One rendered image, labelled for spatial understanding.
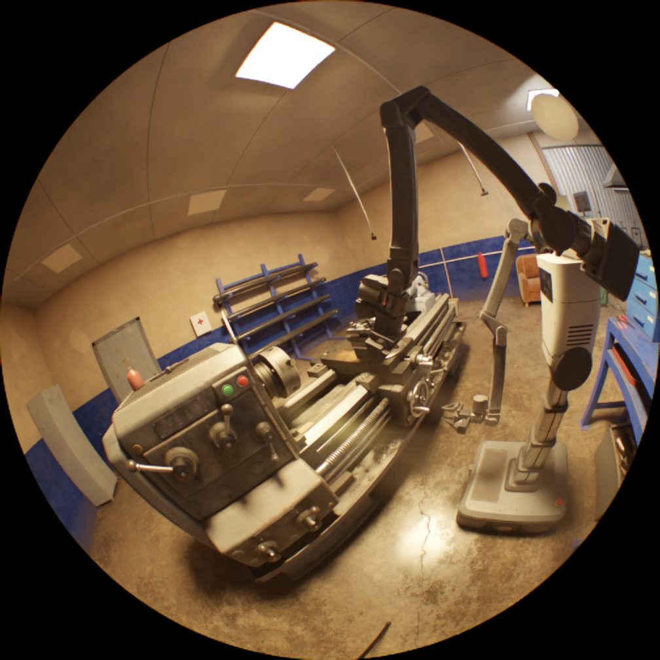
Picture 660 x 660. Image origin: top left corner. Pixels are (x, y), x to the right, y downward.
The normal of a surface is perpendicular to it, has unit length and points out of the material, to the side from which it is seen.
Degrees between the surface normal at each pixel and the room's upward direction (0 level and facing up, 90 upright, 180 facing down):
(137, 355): 90
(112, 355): 90
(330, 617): 0
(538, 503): 0
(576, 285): 90
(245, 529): 32
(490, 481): 0
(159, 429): 90
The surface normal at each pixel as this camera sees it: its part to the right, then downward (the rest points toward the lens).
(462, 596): -0.33, -0.91
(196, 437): 0.65, -0.04
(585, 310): -0.63, 0.41
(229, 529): 0.06, -0.79
